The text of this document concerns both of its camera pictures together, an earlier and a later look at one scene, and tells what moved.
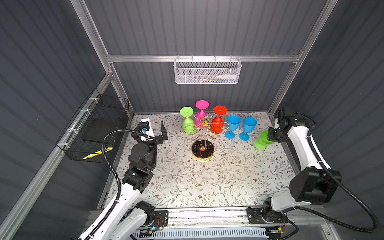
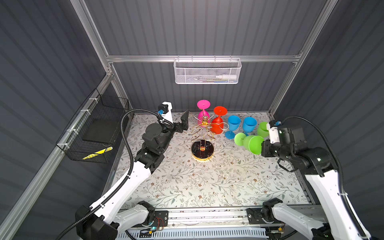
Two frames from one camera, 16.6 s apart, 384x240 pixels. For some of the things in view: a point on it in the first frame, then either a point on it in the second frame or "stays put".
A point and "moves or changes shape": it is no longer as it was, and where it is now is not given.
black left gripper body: [159, 140] to [178, 128]
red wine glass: [217, 126] stays put
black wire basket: [82, 140] stays put
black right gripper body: [274, 136] to [268, 149]
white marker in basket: [226, 76] stays put
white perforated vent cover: [199, 234] stays put
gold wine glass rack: [203, 149] stays put
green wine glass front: [262, 142] moves or changes shape
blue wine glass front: [249, 125] stays put
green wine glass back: [188, 124] to [253, 143]
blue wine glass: [233, 123] stays put
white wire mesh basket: [207, 71] stays put
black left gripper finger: [164, 132] to [184, 119]
